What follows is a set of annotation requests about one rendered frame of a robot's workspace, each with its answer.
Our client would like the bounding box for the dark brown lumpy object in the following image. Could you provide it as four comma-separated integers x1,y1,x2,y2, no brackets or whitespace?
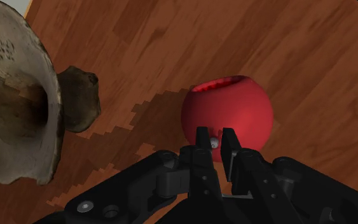
56,65,102,134

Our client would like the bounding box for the brown wooden table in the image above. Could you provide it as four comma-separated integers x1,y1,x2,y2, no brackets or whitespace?
0,0,358,224

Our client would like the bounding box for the weathered beige vase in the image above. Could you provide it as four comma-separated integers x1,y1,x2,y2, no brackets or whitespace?
0,0,65,186

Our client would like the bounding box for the red round vase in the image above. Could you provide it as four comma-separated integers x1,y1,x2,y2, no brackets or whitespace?
181,74,274,163

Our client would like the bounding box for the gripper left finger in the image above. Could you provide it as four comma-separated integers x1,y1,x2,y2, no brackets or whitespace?
32,126,226,224

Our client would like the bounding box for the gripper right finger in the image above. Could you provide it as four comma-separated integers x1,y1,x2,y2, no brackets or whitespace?
220,127,358,224

